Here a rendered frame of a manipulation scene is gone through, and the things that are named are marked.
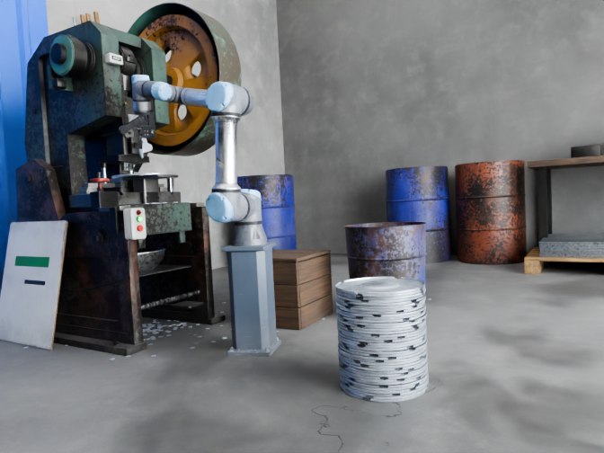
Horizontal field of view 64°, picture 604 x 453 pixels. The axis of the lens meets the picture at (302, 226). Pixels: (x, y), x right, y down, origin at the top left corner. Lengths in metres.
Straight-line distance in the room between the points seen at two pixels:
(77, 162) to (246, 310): 1.19
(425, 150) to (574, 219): 1.52
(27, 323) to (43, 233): 0.44
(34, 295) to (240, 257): 1.11
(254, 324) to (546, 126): 3.67
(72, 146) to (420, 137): 3.55
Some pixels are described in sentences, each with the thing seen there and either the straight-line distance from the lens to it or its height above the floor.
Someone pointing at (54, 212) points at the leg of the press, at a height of 0.63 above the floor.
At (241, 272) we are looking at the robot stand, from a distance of 2.00.
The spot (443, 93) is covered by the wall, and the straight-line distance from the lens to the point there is 5.22.
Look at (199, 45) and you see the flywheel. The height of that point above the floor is 1.49.
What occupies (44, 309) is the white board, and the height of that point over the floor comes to 0.17.
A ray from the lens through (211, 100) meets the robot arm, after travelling 1.92.
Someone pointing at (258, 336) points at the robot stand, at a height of 0.08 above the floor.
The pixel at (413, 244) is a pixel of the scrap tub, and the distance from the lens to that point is 2.42.
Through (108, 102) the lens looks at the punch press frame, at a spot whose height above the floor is 1.12.
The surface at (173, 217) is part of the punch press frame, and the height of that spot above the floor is 0.57.
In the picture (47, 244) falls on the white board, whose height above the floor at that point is 0.48.
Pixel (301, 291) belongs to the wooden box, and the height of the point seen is 0.18.
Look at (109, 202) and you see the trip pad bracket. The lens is 2.22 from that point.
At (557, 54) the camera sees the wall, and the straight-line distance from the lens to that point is 5.12.
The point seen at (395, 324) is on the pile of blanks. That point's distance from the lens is 1.51.
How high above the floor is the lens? 0.62
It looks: 3 degrees down
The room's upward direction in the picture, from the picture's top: 3 degrees counter-clockwise
